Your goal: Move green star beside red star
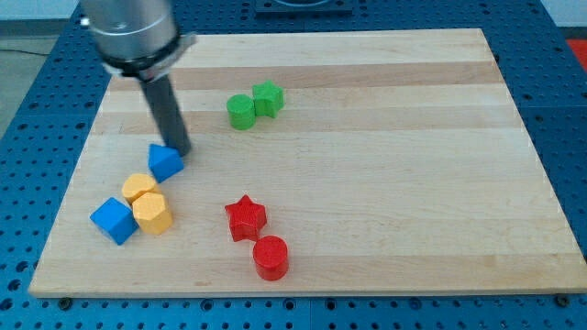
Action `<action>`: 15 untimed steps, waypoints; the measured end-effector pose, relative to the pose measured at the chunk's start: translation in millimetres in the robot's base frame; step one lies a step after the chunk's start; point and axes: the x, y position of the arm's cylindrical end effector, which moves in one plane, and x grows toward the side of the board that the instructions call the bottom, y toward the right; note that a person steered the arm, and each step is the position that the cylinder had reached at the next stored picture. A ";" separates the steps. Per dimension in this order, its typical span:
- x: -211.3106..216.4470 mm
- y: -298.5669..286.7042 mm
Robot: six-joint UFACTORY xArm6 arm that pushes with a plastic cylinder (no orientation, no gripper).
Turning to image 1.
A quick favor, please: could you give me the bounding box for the green star block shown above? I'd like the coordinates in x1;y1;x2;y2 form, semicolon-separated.
252;80;284;118

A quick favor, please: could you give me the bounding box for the green cylinder block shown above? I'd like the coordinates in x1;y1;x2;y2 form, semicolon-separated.
227;94;256;130

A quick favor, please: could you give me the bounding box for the red star block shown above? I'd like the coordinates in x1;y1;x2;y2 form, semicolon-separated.
225;194;267;242

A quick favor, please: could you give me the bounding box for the yellow cylinder block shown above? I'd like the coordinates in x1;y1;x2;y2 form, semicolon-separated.
121;173;161;204

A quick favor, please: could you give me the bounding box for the wooden board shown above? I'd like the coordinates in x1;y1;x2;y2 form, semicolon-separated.
29;28;586;298

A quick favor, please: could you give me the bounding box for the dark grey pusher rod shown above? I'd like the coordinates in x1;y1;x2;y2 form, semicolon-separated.
139;75;192;157

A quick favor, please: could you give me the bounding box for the yellow hexagon block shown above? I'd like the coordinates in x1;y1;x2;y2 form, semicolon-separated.
132;192;173;235

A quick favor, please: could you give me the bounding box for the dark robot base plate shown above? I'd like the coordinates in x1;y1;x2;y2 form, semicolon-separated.
252;0;355;15

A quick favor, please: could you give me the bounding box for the red cylinder block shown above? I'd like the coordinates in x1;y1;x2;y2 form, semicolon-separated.
252;236;289;281

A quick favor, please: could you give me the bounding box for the blue cube block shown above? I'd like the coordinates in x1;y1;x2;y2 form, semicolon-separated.
90;197;138;246

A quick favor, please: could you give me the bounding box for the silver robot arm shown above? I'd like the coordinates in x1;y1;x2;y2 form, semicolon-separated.
81;0;196;156

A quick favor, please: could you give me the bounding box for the blue triangular block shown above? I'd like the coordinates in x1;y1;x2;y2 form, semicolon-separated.
148;144;184;183

